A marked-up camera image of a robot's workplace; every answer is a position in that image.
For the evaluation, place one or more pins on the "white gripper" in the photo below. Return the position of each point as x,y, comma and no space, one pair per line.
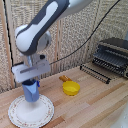
30,70

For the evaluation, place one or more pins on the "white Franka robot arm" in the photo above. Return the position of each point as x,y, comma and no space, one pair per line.
40,26

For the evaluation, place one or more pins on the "white floral rimmed plate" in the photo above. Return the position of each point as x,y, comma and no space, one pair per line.
31,111

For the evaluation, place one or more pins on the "black toaster oven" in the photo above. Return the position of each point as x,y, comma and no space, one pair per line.
112,54

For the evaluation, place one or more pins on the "cobalt blue cup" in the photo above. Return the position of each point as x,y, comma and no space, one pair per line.
30,91

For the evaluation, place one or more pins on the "black oven rack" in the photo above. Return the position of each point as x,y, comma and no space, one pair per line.
95,73

